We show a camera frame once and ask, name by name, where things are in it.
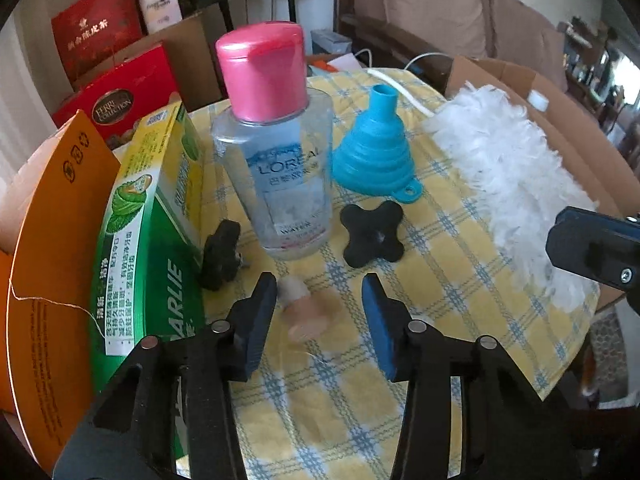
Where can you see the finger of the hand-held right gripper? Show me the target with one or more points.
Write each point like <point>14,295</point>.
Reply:
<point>595,260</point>

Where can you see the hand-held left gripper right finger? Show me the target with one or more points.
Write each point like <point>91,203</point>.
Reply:
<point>380,330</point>

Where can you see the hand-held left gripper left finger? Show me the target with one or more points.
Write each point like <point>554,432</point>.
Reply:
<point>260,325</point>

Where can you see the black cross-shaped knob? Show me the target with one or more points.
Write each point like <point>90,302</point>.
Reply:
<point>372,240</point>
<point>220,260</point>

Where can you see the green toothpaste box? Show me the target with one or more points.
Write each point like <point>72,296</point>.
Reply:
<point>150,260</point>

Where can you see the white fluffy duster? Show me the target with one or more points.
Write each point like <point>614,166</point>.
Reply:
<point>500,170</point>

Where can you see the clear bottle with pink cap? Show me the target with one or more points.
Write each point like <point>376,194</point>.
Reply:
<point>280,185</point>

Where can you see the blue collapsible funnel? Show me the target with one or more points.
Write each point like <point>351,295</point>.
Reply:
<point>370,155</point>

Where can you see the orange cardboard box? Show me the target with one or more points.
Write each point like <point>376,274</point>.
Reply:
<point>50,260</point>

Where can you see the small translucent beige bottle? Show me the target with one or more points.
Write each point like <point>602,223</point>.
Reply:
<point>302,315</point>

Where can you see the yellow plaid tablecloth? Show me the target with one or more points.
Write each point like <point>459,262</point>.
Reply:
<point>450,335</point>

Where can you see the large open brown cardboard box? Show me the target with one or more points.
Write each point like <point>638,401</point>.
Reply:
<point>575,150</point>

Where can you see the cluttered wooden shelf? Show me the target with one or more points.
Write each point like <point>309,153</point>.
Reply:
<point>595,70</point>

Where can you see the red chocolate gift bag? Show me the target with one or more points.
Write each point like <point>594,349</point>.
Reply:
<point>130,95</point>

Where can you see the small orange item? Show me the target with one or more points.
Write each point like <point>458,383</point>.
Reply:
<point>322,67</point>

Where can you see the pale pink paper sheet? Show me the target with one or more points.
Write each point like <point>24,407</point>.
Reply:
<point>347,62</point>

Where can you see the light blue box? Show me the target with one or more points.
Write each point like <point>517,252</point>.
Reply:
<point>330,40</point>

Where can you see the wooden sofa with beige cushions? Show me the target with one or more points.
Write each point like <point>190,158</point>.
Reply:
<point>425,5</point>

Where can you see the red gift bag gold print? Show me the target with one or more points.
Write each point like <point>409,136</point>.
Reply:
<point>95,30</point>

